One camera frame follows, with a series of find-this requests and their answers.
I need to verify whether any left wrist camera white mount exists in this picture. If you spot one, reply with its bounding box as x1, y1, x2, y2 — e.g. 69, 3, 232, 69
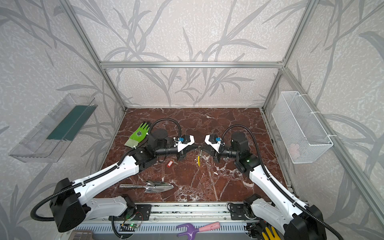
174, 135, 195, 153

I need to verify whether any silver garden trowel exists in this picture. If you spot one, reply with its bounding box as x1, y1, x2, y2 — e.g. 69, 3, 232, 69
119, 181, 174, 194

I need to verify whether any yellow black glove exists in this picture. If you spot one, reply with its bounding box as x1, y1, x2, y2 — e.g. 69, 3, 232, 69
256, 220, 285, 240

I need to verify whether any green work glove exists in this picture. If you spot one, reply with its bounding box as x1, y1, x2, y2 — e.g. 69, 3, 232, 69
125, 122, 151, 148

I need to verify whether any white wire basket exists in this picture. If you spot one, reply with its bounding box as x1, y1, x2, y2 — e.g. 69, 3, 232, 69
272, 91, 334, 164

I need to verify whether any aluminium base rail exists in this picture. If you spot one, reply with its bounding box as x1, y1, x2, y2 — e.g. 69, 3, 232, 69
61, 201, 317, 224

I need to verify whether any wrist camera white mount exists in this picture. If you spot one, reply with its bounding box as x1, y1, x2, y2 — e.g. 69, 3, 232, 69
205, 134, 222, 153
174, 135, 195, 153

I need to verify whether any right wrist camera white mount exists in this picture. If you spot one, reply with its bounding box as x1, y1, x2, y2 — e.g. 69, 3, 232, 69
205, 134, 222, 153

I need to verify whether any clear plastic wall tray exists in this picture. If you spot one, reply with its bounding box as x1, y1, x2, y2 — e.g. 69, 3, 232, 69
9, 94, 98, 163

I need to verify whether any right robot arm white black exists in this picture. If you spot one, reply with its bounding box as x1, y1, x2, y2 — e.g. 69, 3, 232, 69
203, 132, 343, 240

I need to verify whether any purple pink garden fork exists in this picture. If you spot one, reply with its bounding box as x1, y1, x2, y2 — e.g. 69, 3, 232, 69
176, 222, 221, 240

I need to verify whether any small green circuit board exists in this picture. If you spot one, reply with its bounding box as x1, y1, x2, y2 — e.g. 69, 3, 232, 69
120, 223, 141, 232

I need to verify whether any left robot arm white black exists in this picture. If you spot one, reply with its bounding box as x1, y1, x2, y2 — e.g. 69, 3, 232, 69
30, 119, 197, 233

